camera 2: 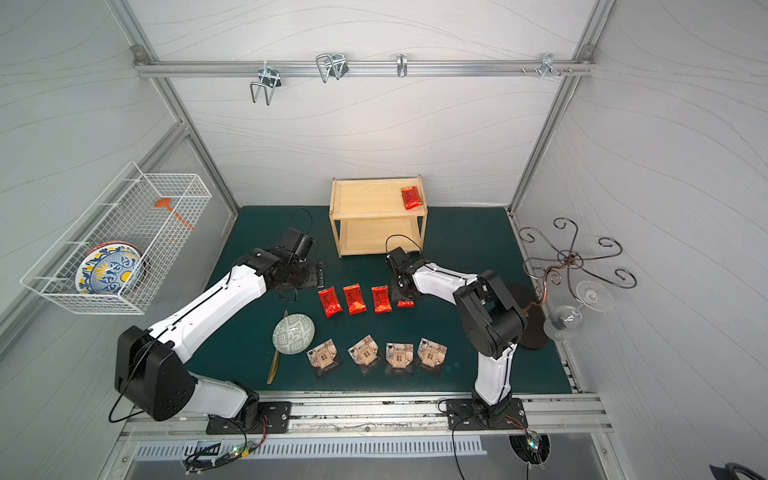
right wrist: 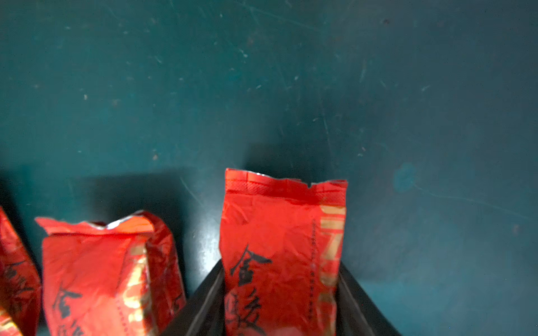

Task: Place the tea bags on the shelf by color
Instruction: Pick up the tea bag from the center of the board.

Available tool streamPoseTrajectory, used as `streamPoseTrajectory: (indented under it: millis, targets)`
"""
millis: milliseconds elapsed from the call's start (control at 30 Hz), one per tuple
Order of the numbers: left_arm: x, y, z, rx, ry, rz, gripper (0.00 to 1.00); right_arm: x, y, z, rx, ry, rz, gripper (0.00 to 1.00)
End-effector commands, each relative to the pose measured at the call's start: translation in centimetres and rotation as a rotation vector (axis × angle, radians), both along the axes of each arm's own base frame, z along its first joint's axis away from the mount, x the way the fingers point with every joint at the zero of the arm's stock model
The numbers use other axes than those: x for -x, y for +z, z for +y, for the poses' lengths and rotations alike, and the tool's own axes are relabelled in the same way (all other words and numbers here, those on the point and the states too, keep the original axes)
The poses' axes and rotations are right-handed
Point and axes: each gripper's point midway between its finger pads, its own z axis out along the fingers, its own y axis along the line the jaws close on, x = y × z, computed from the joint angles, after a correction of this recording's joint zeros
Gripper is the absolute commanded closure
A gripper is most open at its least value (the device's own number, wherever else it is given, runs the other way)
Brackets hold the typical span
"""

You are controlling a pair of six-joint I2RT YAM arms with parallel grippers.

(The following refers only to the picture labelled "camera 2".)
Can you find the green table mat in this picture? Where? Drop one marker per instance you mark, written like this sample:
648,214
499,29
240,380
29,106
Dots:
469,240

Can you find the blue yellow patterned plate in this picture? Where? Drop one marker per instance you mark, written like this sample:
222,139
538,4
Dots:
110,269

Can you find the round floor port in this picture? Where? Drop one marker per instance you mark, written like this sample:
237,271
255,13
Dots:
532,448

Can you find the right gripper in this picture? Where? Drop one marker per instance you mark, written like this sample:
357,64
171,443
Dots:
403,291

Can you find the wooden two-tier shelf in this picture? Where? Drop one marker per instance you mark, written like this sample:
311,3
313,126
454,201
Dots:
368,217

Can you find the metal scroll glass holder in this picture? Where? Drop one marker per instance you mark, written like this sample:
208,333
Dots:
545,272

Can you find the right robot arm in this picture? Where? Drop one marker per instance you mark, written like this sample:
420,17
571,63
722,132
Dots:
491,317

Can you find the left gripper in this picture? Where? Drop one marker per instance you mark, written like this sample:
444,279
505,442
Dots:
315,275

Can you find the wine glass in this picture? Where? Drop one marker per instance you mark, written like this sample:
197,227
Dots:
566,321

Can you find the gold knife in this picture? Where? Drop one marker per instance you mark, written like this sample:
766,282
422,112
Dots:
276,357

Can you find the orange spatula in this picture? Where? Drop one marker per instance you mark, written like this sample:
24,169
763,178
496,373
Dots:
166,204

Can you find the green patterned bowl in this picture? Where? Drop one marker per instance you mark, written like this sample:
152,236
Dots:
293,334

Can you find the white vent strip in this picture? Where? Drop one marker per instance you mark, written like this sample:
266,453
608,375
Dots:
313,448

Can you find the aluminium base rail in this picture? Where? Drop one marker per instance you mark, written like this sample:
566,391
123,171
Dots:
324,414

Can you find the metal loop hook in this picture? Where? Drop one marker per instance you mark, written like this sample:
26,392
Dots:
331,65

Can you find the brown tea bag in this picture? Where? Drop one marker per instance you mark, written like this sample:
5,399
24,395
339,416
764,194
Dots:
324,358
399,359
366,355
431,356

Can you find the metal clamp hook right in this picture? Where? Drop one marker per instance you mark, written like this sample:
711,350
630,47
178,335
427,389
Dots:
547,68

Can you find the white wire basket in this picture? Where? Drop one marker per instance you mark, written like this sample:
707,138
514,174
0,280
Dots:
123,212

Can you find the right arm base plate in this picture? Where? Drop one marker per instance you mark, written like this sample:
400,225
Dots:
467,414

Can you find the aluminium top rail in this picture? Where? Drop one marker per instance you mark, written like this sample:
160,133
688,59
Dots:
357,68

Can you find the metal double hook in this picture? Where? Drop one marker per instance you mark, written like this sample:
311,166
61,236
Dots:
268,80

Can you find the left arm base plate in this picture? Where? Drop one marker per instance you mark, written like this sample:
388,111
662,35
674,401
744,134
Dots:
271,416

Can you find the small metal hook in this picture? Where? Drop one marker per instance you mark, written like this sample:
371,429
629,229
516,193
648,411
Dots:
401,65

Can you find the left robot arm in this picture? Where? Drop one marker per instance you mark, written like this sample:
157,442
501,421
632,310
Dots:
151,369

